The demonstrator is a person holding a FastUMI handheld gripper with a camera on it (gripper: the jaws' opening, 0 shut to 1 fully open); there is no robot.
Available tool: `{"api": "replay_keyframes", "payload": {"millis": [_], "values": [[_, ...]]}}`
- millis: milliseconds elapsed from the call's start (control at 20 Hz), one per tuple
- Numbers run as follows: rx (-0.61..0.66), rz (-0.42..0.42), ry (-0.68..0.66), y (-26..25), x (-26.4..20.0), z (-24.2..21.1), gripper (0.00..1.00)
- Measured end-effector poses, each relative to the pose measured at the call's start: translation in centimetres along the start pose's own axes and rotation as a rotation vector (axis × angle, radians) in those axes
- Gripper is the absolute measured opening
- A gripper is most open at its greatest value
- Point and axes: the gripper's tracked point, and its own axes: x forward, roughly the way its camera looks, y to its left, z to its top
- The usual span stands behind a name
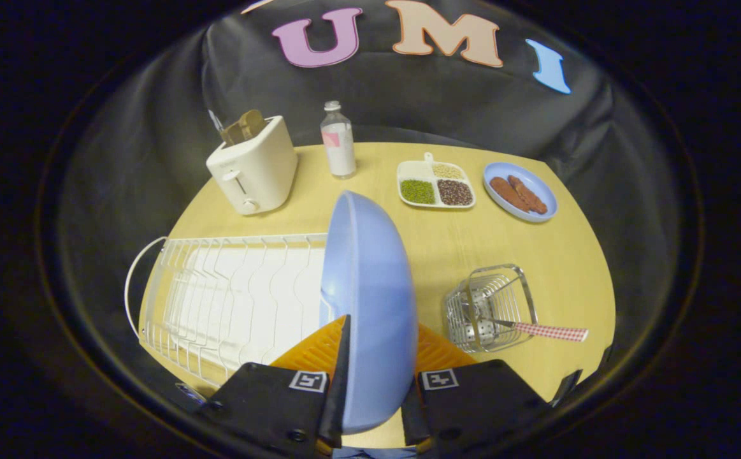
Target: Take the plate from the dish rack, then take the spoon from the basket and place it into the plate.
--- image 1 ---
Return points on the small blue plate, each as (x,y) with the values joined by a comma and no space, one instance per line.
(520,191)

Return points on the cream toaster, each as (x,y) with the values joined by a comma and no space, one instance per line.
(255,169)

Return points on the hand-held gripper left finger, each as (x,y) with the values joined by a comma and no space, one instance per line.
(342,376)

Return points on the clear plastic bottle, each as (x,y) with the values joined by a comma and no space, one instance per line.
(338,143)

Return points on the black backdrop cloth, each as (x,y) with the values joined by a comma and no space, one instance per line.
(395,95)

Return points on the toast slice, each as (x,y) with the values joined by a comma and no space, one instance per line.
(244,127)

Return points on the white divided tray with beans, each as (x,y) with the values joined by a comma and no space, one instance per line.
(435,183)

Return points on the brown sausage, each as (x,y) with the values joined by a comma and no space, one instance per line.
(509,193)
(528,194)

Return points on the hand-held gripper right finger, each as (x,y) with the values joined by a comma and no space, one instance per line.
(472,401)

